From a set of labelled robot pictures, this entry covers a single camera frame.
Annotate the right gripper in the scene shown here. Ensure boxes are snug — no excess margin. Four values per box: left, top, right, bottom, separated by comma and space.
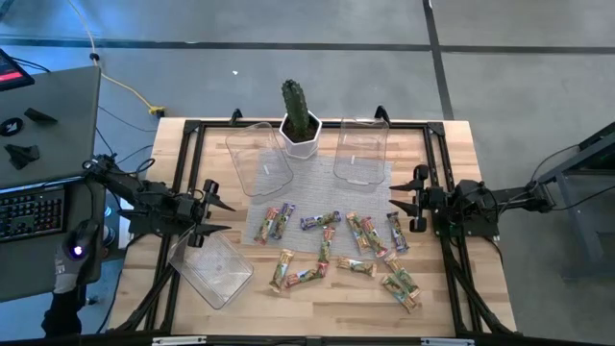
388, 163, 455, 235

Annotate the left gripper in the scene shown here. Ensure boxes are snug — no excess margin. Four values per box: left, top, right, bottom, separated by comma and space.
177, 178, 237, 249

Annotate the purple Chewy granola bar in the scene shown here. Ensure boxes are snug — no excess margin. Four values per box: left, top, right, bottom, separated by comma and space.
386, 210, 410, 255
299, 210, 342, 232
268, 202, 297, 241

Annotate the red Chewy granola bar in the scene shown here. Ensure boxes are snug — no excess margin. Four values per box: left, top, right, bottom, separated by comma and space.
283, 261, 331, 289
253, 207, 281, 246
359, 216, 389, 259
316, 225, 337, 265

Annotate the clear plastic bin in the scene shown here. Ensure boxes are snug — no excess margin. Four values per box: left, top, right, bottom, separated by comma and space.
167, 225, 255, 310
224, 121, 295, 199
332, 116, 390, 187

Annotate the green granola bar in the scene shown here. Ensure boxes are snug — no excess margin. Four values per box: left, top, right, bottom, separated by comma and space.
268, 248, 295, 294
381, 273, 418, 314
345, 211, 372, 255
382, 251, 422, 299

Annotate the small round snack packet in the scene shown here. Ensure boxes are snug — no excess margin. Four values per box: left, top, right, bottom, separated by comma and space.
335, 256, 379, 279

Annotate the grey woven placemat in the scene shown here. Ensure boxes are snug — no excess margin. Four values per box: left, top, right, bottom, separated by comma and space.
241, 153, 400, 257

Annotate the white hexagonal plant pot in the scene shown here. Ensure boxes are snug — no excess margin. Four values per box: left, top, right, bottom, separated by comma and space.
279, 109, 323, 161

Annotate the green cactus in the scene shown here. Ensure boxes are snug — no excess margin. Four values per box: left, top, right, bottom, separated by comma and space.
281, 79, 311, 138

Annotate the black computer mouse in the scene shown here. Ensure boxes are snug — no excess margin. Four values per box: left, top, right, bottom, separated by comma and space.
63, 219, 101, 263

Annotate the person's hand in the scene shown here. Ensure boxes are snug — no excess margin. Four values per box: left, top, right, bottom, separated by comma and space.
51, 239, 90, 295

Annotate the grey metal side table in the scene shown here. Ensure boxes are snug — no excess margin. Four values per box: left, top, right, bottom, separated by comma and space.
530, 122, 615, 280

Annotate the grey standing desk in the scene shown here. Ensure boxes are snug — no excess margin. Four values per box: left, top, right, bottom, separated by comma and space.
0, 65, 107, 304

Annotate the black backlit keyboard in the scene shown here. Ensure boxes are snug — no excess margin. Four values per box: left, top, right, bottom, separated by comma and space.
0, 185, 67, 244

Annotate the black wedge part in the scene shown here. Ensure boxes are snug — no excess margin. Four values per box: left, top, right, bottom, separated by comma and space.
23, 107, 59, 124

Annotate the black angular part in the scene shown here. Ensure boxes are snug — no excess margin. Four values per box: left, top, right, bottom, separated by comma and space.
3, 143, 41, 171

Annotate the black round disc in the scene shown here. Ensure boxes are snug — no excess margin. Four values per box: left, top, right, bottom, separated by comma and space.
0, 116, 24, 137

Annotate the black monitor with red strip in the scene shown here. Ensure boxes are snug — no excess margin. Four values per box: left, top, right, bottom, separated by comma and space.
0, 47, 36, 92

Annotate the white metal bracket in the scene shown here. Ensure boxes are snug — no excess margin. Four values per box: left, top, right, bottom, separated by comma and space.
420, 337, 476, 346
151, 335, 208, 346

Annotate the black floor cable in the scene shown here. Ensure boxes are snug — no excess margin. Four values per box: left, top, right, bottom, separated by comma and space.
97, 104, 160, 134

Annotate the yellow cable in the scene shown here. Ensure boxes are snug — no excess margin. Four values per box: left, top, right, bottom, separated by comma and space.
65, 0, 167, 118

